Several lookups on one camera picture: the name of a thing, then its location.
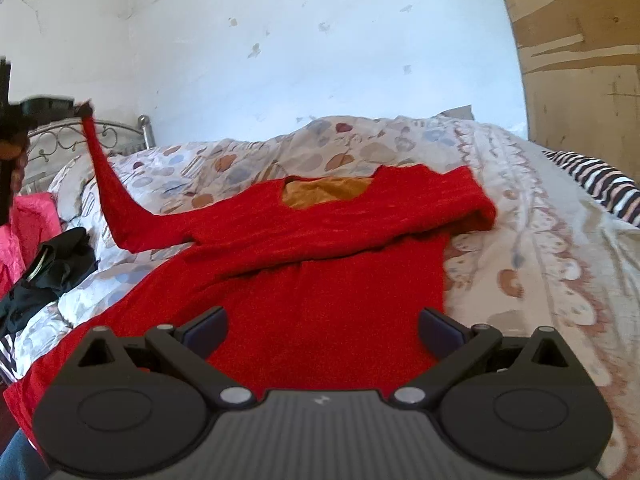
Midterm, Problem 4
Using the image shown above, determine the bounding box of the patterned bed blanket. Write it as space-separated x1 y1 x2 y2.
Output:
10 115 640 480

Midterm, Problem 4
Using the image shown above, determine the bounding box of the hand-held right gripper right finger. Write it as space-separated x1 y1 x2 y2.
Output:
390 307 576 407

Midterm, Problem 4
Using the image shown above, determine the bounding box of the black white striped cloth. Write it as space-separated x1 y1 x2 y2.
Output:
0 332 23 386

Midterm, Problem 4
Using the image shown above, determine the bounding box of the person's jeans leg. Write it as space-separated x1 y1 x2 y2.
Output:
0 430 48 480

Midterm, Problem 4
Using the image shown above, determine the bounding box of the person's left hand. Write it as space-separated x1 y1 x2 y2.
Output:
0 131 27 161

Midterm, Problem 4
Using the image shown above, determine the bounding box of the striped pillow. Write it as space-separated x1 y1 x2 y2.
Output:
542 150 640 226

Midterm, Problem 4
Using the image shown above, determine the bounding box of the wooden wardrobe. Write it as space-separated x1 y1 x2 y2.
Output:
490 0 640 188

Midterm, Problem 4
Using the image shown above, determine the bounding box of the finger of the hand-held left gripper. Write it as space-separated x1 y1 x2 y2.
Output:
20 96 95 118

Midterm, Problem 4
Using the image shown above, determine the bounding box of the metal bed headboard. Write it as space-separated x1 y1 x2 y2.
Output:
20 115 156 196

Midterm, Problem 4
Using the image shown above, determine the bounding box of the black garment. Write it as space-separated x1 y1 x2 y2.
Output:
0 226 99 338

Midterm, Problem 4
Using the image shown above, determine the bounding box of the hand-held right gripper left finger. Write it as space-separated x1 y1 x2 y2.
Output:
75 306 256 408

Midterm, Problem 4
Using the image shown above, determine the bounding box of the pink cloth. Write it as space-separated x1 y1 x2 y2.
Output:
0 192 63 297

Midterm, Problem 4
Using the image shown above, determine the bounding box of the red knit sweater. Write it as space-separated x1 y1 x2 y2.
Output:
2 102 497 441

